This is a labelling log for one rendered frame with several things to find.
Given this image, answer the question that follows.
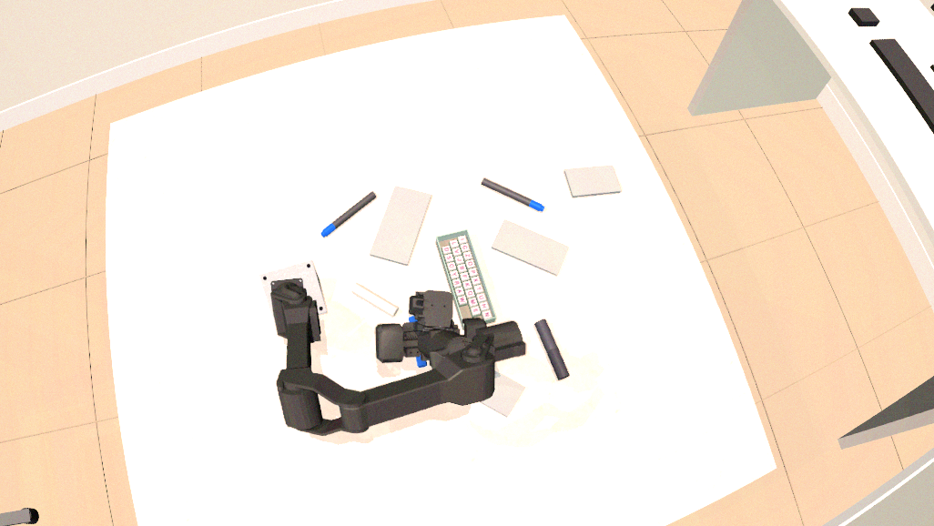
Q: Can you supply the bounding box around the cream cylinder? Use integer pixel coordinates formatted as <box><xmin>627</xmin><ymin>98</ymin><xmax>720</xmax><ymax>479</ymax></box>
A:
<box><xmin>351</xmin><ymin>282</ymin><xmax>399</xmax><ymax>317</ymax></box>

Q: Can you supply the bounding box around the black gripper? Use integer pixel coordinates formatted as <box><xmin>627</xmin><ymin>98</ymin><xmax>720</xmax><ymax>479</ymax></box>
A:
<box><xmin>375</xmin><ymin>318</ymin><xmax>487</xmax><ymax>366</ymax></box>

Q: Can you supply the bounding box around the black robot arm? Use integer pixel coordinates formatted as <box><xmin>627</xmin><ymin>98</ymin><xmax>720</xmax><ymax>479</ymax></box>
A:
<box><xmin>270</xmin><ymin>278</ymin><xmax>526</xmax><ymax>437</ymax></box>

